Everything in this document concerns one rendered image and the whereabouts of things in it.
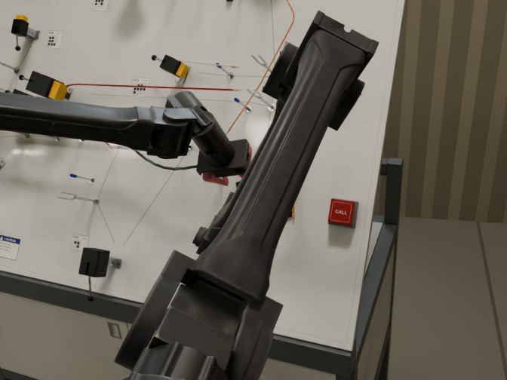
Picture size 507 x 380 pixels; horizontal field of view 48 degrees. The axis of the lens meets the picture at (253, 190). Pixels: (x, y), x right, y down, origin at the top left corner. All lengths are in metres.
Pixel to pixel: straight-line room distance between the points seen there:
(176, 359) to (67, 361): 1.43
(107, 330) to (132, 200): 0.38
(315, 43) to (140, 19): 0.96
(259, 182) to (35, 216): 1.14
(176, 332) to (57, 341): 1.37
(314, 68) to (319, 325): 0.75
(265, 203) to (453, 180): 2.67
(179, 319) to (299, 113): 0.24
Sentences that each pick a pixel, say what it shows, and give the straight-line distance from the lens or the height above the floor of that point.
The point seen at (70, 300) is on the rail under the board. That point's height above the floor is 0.83.
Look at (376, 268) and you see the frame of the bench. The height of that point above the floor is 0.80.
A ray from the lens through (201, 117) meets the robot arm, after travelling 1.04.
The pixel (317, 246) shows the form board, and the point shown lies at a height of 1.03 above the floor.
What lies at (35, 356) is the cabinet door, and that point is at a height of 0.51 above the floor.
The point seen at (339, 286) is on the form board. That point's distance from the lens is 1.23.
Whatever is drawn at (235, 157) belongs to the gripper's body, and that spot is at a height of 1.27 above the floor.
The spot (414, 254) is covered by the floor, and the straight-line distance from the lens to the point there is 2.97.
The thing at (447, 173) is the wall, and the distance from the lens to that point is 3.11.
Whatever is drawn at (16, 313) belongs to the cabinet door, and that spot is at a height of 0.68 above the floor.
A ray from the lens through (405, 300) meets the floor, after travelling 2.69.
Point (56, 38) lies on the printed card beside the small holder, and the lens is 1.67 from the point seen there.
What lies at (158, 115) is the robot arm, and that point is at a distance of 1.00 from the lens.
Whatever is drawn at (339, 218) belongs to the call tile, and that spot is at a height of 1.10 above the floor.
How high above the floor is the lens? 1.76
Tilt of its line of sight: 30 degrees down
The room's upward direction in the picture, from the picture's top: 5 degrees counter-clockwise
